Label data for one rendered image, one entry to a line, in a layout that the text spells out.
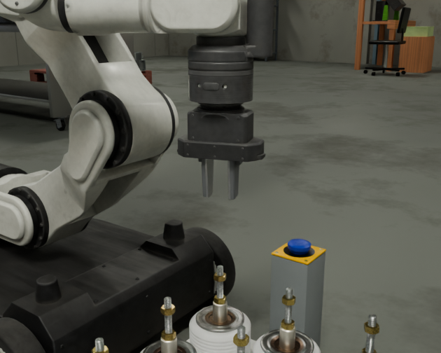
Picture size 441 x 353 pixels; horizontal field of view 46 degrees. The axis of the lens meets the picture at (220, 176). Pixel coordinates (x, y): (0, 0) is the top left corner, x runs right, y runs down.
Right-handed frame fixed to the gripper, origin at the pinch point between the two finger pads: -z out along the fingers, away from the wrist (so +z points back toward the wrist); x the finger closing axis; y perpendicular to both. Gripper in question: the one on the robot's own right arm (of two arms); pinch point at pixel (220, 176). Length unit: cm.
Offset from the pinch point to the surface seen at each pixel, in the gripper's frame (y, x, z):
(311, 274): 11.9, 12.4, -19.3
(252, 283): 60, -9, -48
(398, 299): 62, 30, -48
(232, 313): 1.7, 1.4, -22.8
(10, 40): 737, -608, -8
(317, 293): 14.4, 13.3, -23.9
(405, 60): 794, 56, -32
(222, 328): -2.7, 1.2, -22.7
